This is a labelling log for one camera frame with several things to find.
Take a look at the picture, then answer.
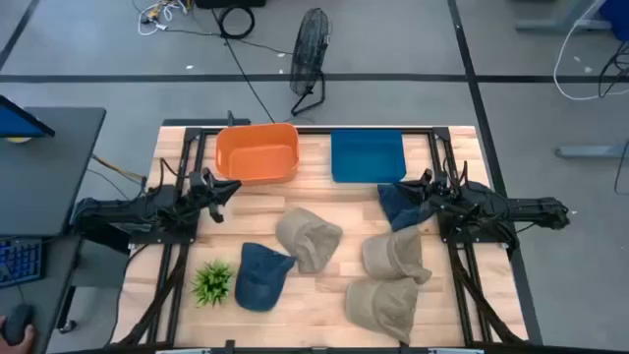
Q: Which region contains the black floor fan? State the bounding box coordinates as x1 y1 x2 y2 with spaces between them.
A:
289 7 332 118

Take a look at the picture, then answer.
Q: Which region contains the black keyboard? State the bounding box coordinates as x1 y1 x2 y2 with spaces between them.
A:
0 238 46 289

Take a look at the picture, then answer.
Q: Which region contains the black aluminium table frame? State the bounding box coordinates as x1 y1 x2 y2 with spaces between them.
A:
110 125 530 348

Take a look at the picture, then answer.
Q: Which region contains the computer monitor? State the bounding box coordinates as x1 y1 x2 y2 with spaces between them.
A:
0 94 56 140

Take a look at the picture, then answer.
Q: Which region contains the black keyboard desk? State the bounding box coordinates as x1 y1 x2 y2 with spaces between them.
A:
0 234 83 354

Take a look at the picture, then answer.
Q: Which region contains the grey table leg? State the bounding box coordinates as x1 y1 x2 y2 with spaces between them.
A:
514 0 613 33

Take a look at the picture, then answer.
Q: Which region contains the blue container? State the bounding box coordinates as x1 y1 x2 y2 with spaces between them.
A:
599 0 629 41

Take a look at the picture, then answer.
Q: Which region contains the black box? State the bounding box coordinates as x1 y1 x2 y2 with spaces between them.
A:
195 0 267 10

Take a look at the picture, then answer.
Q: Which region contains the khaki cap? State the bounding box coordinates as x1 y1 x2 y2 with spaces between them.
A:
344 276 421 345
362 226 433 286
274 206 344 275

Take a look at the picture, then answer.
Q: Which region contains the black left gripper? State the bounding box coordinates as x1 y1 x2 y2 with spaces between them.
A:
199 167 243 225

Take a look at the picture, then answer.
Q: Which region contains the blue plastic bin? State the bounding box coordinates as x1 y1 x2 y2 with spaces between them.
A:
329 128 408 184

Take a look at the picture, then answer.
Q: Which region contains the coiled black cable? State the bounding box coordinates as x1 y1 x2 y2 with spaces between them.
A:
217 4 257 41

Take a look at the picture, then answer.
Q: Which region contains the white cable bundle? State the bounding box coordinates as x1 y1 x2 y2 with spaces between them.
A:
136 0 191 37

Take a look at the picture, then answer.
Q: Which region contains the long black floor cable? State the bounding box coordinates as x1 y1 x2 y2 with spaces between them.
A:
209 7 295 124

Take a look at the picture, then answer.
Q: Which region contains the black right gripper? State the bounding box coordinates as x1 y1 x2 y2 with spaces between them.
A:
395 168 439 218

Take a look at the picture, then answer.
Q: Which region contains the white floor cable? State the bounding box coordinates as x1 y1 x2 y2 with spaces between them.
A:
552 0 629 102

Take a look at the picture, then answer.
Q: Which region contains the small green artificial plant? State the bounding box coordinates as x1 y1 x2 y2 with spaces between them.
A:
190 259 236 309

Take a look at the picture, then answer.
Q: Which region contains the grey floor bar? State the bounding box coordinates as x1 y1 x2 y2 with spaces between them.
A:
554 141 629 160

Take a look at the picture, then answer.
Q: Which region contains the person's hand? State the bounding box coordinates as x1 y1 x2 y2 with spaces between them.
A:
0 315 38 354

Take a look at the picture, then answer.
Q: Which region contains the black computer mouse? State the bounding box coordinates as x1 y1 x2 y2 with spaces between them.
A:
2 303 35 346

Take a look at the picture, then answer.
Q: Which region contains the black floor cable bundle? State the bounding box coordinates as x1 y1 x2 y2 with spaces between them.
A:
598 41 629 99

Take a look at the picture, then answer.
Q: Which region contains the orange plastic bin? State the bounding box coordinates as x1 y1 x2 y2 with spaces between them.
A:
214 122 301 187

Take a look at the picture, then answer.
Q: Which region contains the navy blue cap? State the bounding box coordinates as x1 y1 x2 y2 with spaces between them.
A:
376 182 439 233
234 242 298 313

